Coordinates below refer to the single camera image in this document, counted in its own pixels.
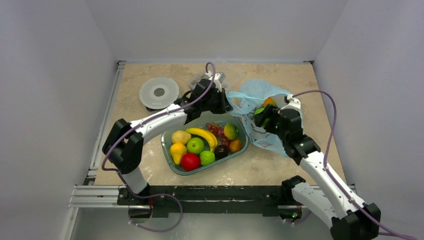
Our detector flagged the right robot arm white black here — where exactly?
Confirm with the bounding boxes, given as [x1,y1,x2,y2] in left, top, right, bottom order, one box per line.
[253,105,381,240]

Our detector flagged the yellow fake banana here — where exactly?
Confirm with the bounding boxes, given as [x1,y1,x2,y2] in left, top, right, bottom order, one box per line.
[185,127,218,152]

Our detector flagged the light blue plastic bag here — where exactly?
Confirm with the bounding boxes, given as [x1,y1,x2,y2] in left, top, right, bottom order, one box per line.
[226,79,291,158]

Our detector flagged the white filament spool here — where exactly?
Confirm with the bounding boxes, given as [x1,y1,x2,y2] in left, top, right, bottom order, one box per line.
[139,77,180,112]

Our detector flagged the yellow fake pear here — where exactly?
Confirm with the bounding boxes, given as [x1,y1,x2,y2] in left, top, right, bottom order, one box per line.
[169,142,187,165]

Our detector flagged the clear plastic screw box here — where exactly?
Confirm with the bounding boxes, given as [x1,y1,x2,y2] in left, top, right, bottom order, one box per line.
[187,62,247,95]

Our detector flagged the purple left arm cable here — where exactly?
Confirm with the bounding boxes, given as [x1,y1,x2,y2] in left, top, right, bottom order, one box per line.
[100,61,217,233]

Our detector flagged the orange fake fruit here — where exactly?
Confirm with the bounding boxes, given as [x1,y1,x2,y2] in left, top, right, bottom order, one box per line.
[228,139,243,154]

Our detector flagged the red fake grapes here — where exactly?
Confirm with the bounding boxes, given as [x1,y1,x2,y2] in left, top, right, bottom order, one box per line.
[205,122,231,147]

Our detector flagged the green fake cabbage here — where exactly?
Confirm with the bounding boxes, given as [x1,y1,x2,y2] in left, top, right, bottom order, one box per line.
[199,150,216,166]

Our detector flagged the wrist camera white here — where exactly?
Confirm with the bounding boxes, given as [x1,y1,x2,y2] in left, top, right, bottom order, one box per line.
[206,71,226,92]
[281,94,301,112]

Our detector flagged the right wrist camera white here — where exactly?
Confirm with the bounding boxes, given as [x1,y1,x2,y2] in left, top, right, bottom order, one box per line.
[281,94,301,112]

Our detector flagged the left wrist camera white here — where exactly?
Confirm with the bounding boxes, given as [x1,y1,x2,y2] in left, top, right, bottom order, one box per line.
[206,71,226,92]

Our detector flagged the red fake apple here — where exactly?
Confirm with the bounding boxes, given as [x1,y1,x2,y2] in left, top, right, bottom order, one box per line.
[180,153,201,172]

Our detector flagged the pale yellow fake lemon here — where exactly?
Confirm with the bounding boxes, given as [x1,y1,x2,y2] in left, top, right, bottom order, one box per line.
[171,130,192,145]

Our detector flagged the orange fake peach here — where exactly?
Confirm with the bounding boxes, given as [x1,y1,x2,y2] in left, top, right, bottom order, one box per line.
[262,97,278,108]

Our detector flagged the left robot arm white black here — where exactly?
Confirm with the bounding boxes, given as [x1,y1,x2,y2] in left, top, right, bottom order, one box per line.
[102,78,233,205]

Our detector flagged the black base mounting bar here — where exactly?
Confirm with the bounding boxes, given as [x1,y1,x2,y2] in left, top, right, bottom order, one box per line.
[117,185,307,221]

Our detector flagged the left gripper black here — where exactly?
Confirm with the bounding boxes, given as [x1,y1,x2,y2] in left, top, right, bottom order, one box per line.
[201,88,233,115]

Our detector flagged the green yellow fake mango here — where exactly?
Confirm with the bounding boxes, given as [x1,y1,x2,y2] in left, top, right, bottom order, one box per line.
[223,123,239,140]

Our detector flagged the dark purple fake plum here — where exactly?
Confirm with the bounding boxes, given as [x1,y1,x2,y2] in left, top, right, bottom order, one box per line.
[214,145,230,161]

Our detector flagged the green fake apple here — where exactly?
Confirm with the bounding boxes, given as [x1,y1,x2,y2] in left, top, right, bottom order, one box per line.
[186,137,205,155]

